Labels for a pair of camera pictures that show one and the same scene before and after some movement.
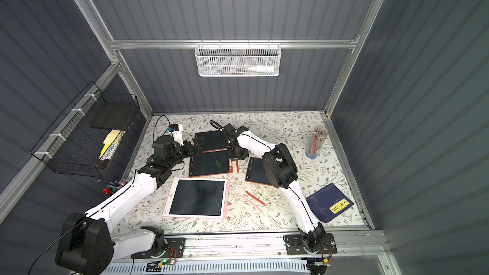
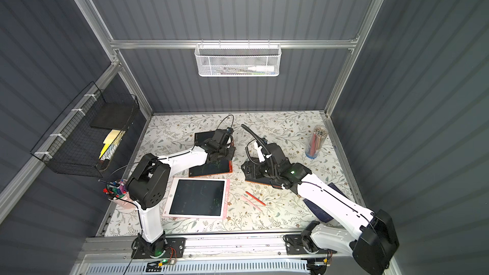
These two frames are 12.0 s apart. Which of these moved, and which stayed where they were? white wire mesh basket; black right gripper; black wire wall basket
Moved: black right gripper
Stayed: black wire wall basket; white wire mesh basket
